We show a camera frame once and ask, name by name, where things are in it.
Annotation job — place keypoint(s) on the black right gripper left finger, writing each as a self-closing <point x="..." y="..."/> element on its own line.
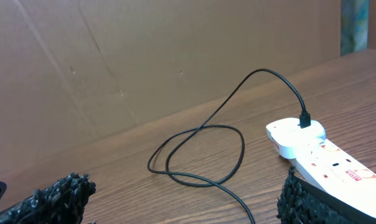
<point x="61" y="203"/>

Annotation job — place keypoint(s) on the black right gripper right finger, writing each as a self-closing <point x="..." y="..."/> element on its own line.
<point x="302" y="203"/>

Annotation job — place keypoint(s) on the white USB charger adapter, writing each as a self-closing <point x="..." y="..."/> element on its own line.
<point x="288" y="136"/>

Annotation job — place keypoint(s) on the white power strip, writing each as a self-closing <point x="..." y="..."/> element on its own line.
<point x="329" y="168"/>

